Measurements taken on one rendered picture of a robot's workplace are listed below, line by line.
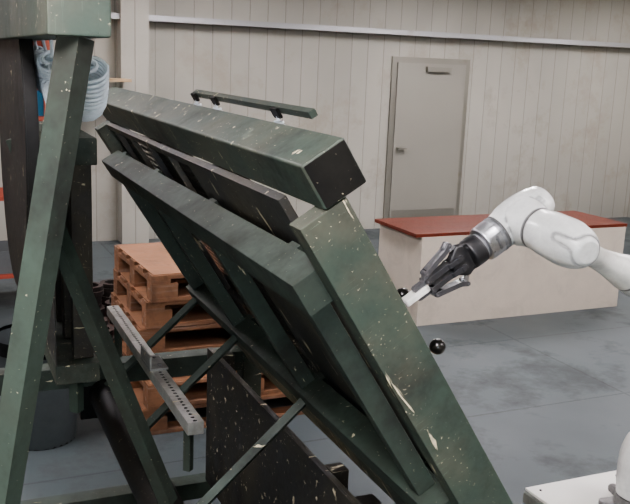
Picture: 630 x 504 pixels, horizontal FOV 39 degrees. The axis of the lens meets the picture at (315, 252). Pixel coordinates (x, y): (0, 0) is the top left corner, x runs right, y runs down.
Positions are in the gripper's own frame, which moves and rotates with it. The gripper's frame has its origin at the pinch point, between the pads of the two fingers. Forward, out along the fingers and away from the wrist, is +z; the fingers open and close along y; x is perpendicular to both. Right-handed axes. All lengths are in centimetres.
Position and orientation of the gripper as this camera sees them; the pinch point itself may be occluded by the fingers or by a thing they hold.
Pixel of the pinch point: (414, 295)
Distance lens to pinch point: 206.9
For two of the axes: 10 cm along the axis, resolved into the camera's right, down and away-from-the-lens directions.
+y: 4.6, 8.0, 3.9
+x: -4.0, -2.1, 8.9
